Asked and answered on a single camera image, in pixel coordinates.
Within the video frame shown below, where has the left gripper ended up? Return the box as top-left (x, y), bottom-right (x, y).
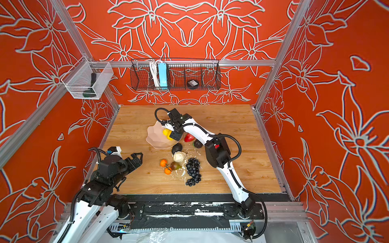
top-left (111, 152), bottom-right (143, 188)

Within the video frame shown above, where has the large yellow lemon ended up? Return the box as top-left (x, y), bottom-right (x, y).
top-left (163, 129), bottom-right (174, 141)

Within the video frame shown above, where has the red strawberry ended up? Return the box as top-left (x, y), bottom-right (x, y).
top-left (184, 133), bottom-right (196, 142)

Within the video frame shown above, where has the pink scalloped fruit bowl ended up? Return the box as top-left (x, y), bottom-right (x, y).
top-left (146, 121), bottom-right (178, 149)

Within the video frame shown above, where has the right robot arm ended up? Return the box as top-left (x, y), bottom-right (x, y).
top-left (155, 107), bottom-right (268, 241)

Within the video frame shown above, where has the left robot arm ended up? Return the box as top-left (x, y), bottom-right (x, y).
top-left (53, 149), bottom-right (143, 243)

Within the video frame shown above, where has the dark avocado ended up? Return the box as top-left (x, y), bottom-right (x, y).
top-left (171, 143), bottom-right (183, 155)

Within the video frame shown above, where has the beige garlic bulb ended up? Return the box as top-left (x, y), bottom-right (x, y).
top-left (173, 151), bottom-right (187, 163)

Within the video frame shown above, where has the small orange tangerine upper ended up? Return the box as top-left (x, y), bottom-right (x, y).
top-left (160, 159), bottom-right (168, 167)

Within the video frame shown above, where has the small orange tangerine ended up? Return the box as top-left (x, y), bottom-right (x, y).
top-left (164, 167), bottom-right (172, 175)
top-left (160, 159), bottom-right (168, 167)

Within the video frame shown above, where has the dark purple mangosteen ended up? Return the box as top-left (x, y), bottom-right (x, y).
top-left (193, 139), bottom-right (203, 149)

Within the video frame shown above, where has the small orange tangerine lower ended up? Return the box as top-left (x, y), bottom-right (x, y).
top-left (164, 167), bottom-right (172, 175)

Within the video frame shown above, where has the green red fig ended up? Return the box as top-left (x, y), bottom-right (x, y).
top-left (170, 162), bottom-right (182, 171)

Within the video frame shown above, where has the dark grape bunch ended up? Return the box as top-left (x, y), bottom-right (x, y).
top-left (185, 158), bottom-right (202, 186)

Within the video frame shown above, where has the black round device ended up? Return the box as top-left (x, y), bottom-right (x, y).
top-left (187, 80), bottom-right (200, 90)

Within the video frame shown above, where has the light blue box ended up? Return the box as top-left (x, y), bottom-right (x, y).
top-left (158, 62), bottom-right (168, 90)

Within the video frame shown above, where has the dark green brush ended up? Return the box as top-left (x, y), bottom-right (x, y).
top-left (83, 72), bottom-right (97, 98)

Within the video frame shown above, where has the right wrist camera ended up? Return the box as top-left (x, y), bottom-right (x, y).
top-left (164, 121), bottom-right (175, 131)

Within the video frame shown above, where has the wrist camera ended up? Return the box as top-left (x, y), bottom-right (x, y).
top-left (106, 146), bottom-right (122, 157)
top-left (164, 121), bottom-right (175, 131)

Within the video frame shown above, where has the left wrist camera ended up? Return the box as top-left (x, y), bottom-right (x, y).
top-left (106, 146), bottom-right (122, 157)

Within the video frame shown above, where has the white coiled cable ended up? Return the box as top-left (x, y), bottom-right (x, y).
top-left (149, 60), bottom-right (160, 89)

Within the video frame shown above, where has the black wire wall basket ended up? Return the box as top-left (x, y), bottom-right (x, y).
top-left (130, 58), bottom-right (221, 91)

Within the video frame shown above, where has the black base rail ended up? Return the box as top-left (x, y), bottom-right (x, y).
top-left (103, 194), bottom-right (289, 230)

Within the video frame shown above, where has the clear plastic wall bin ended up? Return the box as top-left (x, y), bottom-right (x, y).
top-left (61, 56), bottom-right (113, 100)

